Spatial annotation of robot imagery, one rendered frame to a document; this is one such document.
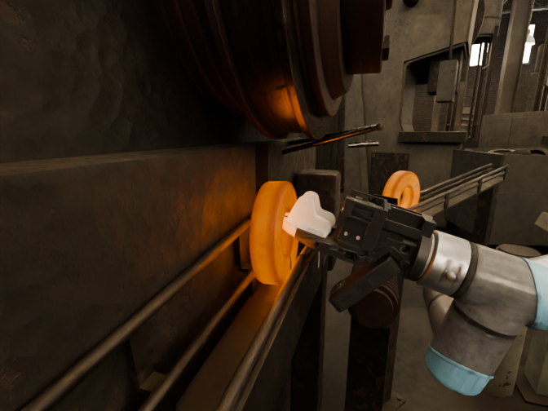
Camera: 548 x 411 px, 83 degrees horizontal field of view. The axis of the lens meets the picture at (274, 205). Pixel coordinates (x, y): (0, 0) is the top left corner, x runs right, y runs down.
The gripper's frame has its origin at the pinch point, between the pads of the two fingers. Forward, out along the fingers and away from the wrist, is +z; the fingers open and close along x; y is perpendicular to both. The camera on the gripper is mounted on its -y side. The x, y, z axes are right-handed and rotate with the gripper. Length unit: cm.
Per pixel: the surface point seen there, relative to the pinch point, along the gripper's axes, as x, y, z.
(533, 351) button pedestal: -77, -44, -85
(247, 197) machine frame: -0.8, 1.5, 5.8
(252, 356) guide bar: 20.5, -5.3, -5.7
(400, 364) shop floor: -71, -67, -46
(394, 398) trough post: -53, -67, -43
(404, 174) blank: -50, 6, -20
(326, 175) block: -27.1, 3.7, -1.9
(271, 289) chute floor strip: 1.8, -10.3, -2.2
